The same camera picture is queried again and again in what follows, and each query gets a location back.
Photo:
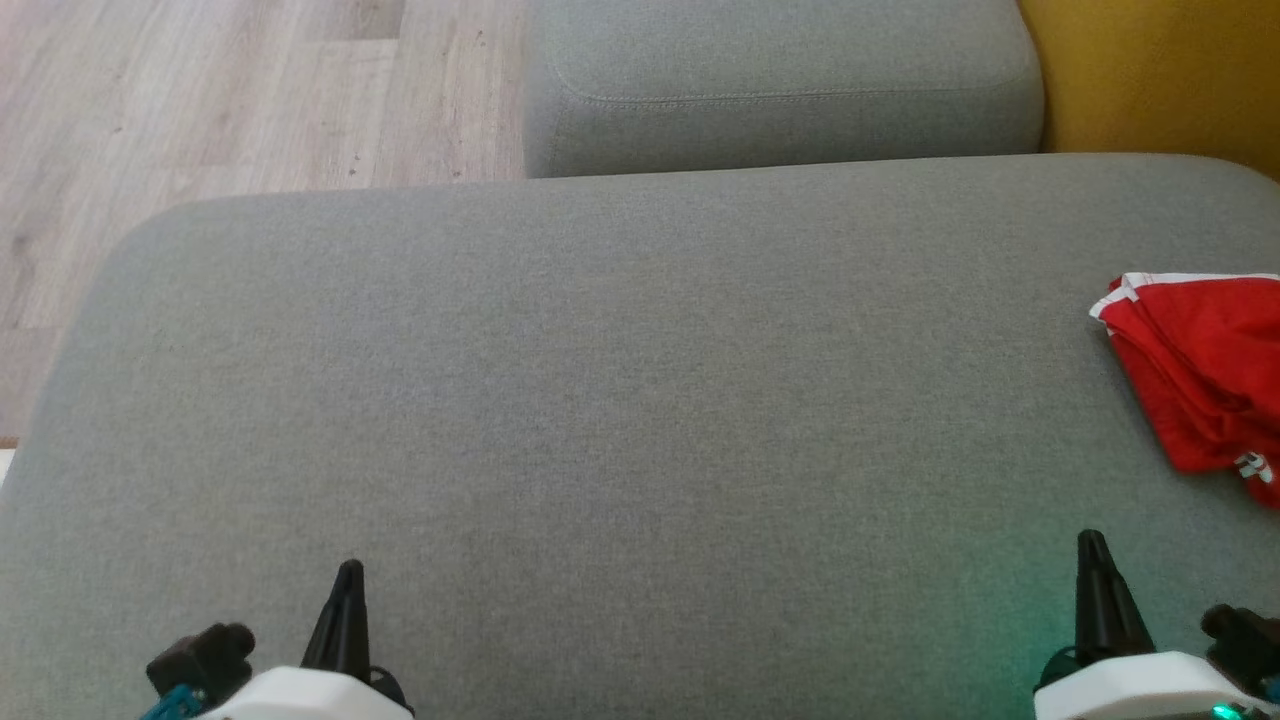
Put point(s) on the grey sofa back cushion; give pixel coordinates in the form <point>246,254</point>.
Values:
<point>780,60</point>

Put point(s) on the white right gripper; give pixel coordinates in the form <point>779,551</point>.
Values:
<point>1130,695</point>

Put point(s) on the grey sofa seat cushion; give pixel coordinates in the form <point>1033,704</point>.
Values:
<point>600,400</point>

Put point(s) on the red shirt with white cuffs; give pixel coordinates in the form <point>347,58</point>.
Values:
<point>1200,410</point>

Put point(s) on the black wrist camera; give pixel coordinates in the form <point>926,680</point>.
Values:
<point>1245,640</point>
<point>205,650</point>

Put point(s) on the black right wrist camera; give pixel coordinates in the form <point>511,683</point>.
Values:
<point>1245,640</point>

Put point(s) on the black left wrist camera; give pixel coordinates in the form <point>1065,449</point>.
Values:
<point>205,650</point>

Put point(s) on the mustard yellow cushion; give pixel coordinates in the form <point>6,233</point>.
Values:
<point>1160,70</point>

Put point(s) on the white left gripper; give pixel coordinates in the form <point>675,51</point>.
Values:
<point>300,700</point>

